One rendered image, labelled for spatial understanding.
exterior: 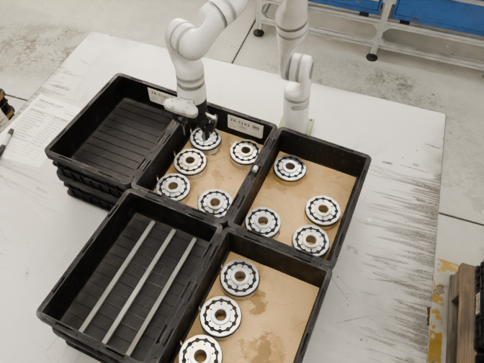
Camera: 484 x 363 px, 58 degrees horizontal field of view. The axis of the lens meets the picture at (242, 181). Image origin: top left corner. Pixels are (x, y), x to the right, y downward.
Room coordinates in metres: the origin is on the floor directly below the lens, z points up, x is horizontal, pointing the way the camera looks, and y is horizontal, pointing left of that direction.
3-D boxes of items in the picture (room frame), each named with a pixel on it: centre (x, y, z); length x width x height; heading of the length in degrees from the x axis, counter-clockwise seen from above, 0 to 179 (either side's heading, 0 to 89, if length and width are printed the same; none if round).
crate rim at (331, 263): (0.71, -0.17, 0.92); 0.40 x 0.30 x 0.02; 158
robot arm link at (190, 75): (0.85, 0.14, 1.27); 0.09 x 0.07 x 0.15; 44
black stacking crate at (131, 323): (0.46, 0.26, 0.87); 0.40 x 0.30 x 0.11; 158
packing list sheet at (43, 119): (1.11, 0.78, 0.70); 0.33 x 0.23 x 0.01; 163
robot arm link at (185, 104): (0.82, 0.14, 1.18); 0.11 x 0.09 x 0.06; 159
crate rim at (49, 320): (0.46, 0.26, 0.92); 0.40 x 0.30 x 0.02; 158
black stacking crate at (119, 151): (0.94, 0.38, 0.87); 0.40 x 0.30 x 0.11; 158
